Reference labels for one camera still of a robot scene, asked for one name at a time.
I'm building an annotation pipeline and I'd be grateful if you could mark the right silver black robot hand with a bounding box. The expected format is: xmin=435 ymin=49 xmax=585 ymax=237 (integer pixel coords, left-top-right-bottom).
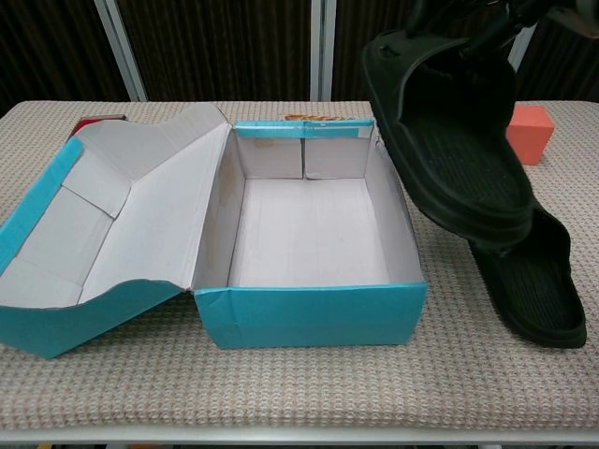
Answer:
xmin=404 ymin=0 xmax=599 ymax=60

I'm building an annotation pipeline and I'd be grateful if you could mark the black rubber slipper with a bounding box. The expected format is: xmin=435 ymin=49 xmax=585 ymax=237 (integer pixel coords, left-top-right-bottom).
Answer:
xmin=467 ymin=205 xmax=589 ymax=350
xmin=359 ymin=27 xmax=534 ymax=245

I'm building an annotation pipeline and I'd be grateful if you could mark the light blue cardboard shoe box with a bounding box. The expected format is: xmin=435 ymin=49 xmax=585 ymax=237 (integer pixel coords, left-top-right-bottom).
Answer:
xmin=0 ymin=103 xmax=429 ymax=360

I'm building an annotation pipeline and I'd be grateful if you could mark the beige cloth-covered table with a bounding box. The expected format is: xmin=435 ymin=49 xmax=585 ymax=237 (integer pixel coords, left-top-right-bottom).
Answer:
xmin=0 ymin=100 xmax=599 ymax=431

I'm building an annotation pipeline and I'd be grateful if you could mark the small red object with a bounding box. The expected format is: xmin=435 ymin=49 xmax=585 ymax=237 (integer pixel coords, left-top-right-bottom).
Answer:
xmin=72 ymin=113 xmax=128 ymax=139

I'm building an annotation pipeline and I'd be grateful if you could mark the dark ribbed partition panel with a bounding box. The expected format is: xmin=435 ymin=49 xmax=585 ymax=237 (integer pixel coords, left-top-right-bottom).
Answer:
xmin=116 ymin=0 xmax=314 ymax=102
xmin=514 ymin=18 xmax=599 ymax=102
xmin=0 ymin=0 xmax=130 ymax=116
xmin=330 ymin=0 xmax=413 ymax=102

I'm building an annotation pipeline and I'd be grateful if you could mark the orange cube block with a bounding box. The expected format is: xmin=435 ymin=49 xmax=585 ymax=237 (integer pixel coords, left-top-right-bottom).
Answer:
xmin=504 ymin=104 xmax=556 ymax=166

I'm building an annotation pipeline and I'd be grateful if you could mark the orange snack packet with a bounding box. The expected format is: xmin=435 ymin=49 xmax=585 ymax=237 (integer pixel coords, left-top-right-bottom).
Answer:
xmin=280 ymin=111 xmax=357 ymax=124

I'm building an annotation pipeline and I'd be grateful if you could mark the white table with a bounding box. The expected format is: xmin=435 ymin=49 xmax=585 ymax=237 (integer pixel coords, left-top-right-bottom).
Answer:
xmin=0 ymin=426 xmax=599 ymax=446

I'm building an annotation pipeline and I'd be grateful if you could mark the grey partition post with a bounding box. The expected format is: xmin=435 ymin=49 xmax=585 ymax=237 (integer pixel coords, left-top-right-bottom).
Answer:
xmin=507 ymin=22 xmax=539 ymax=102
xmin=308 ymin=0 xmax=337 ymax=102
xmin=93 ymin=0 xmax=149 ymax=102

